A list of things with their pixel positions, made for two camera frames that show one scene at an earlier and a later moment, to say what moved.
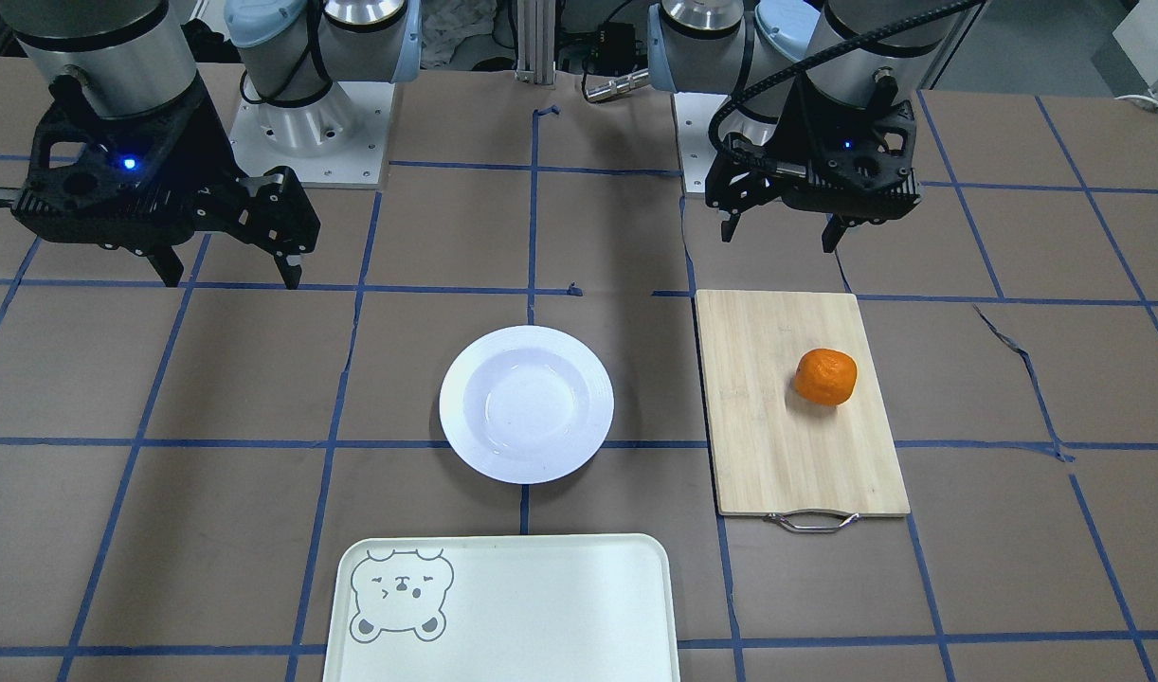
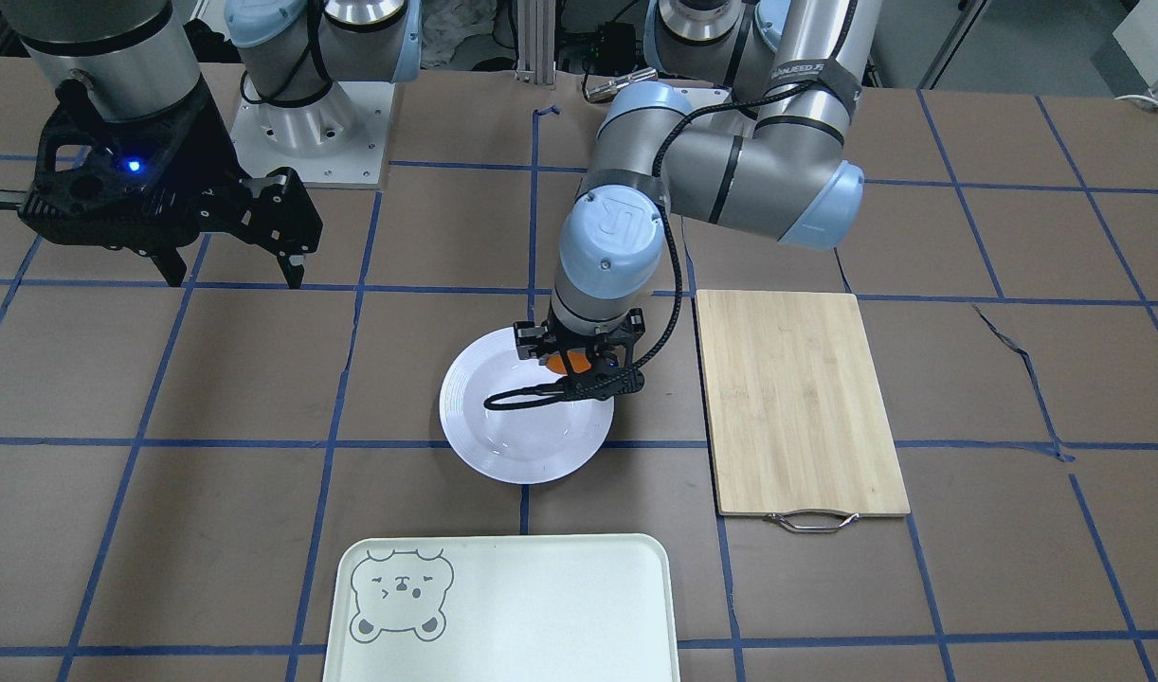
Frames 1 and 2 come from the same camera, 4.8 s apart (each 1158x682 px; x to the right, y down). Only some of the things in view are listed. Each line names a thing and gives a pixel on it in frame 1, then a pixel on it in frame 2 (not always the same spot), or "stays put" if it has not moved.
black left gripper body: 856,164 → 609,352
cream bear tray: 501,608 stays put
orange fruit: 824,377 → 577,357
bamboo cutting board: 776,454 stays put
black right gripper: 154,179 stays put
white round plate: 526,403 stays put
